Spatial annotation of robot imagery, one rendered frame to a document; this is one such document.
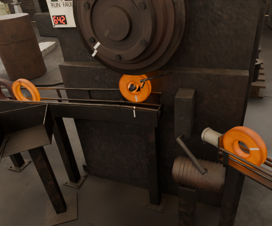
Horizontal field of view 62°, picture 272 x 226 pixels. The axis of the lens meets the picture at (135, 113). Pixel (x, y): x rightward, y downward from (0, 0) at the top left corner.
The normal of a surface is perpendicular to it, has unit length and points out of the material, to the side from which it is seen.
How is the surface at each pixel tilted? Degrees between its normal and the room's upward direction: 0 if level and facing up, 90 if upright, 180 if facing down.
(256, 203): 0
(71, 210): 0
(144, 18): 90
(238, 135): 90
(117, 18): 90
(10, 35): 90
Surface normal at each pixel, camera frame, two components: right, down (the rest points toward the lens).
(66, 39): -0.36, 0.52
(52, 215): -0.09, -0.84
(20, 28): 0.72, 0.31
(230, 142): -0.83, 0.36
